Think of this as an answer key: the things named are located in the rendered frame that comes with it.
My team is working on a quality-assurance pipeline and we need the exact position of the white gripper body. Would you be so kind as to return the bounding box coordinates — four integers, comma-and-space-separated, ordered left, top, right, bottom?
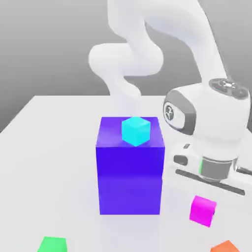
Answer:
170, 165, 252, 198

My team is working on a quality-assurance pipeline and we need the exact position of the small magenta cube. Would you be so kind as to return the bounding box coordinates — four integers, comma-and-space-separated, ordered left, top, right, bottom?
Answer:
189, 195, 218, 228

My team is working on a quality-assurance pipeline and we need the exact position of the small cyan cube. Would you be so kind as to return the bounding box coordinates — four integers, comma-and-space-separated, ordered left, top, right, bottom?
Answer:
121, 116, 151, 147

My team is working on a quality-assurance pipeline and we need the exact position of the small orange cube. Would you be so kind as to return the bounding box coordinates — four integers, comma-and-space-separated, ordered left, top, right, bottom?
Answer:
210, 240, 241, 252

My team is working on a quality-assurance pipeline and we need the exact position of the small green cube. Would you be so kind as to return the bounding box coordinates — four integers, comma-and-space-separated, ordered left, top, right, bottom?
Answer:
36, 236, 68, 252

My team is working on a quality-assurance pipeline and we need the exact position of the large purple box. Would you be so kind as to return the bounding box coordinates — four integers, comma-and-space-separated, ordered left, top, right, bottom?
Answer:
95, 116, 165, 216

